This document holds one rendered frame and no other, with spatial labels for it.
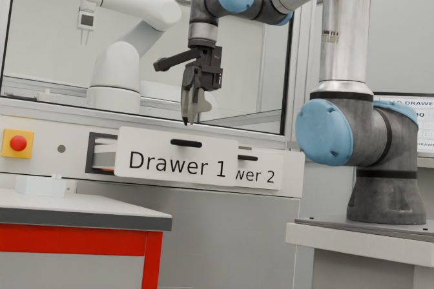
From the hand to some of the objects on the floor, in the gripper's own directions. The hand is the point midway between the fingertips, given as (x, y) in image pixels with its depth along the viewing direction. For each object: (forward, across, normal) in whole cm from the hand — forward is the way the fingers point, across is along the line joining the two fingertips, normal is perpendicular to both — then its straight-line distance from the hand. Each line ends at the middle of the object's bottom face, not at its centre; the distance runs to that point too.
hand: (186, 119), depth 141 cm
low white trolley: (+97, -8, +46) cm, 108 cm away
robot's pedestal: (+97, -43, -28) cm, 110 cm away
